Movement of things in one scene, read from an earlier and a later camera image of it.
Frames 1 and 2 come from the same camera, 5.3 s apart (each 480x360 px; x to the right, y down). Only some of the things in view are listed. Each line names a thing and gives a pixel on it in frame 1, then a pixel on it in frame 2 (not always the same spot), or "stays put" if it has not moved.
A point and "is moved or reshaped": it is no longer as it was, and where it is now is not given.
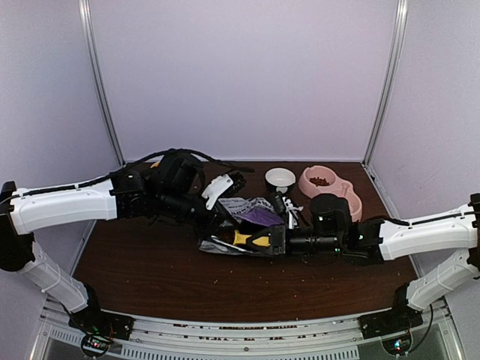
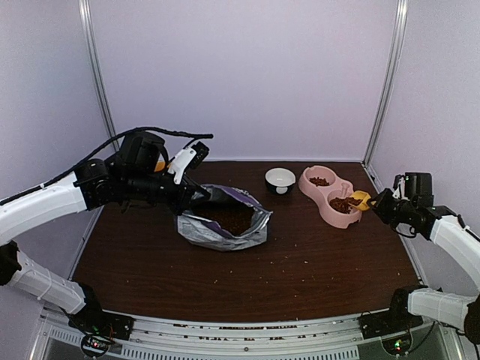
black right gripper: (278, 241) to (379, 208)
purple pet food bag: (253, 210) is moved or reshaped
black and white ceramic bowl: (280, 178) stays put
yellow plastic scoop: (241, 239) to (365, 196)
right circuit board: (397, 345) stays put
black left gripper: (215, 224) to (183, 199)
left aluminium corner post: (85, 25) stays put
